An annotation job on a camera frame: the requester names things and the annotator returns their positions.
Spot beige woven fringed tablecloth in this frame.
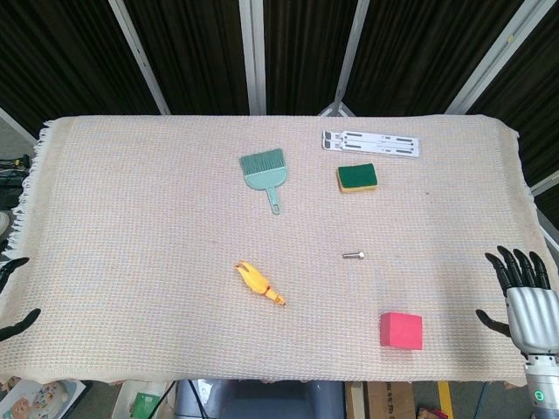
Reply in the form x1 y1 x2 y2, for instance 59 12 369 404
0 113 559 388

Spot brown cardboard box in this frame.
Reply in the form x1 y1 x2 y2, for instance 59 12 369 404
344 381 418 419

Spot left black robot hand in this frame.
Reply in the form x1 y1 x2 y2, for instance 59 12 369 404
0 256 43 344

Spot green yellow scouring sponge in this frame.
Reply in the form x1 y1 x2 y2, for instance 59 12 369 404
335 162 379 195

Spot white metal frame post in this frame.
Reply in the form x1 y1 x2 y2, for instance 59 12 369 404
445 0 552 115
238 0 267 115
529 171 559 197
0 106 38 145
108 0 171 115
318 0 372 117

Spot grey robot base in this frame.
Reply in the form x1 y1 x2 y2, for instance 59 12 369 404
174 378 349 419

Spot black cable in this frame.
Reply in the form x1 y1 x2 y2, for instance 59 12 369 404
186 379 207 419

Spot yellow rubber chicken toy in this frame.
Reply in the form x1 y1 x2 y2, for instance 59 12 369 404
234 260 287 307

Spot white folding laptop stand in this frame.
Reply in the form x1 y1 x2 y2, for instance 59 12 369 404
321 129 421 159

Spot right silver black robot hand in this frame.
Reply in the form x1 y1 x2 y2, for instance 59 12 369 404
474 245 559 357

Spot black equipment with cables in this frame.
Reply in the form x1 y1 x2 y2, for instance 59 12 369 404
0 155 34 210

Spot teal plastic hand brush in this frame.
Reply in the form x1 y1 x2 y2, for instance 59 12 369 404
238 148 285 216

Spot pink foam cube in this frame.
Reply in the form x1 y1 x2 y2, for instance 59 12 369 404
379 312 424 351

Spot green packet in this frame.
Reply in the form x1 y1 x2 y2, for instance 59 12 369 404
130 391 163 419

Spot colourful cartoon picture box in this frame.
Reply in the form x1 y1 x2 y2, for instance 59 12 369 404
0 378 87 419

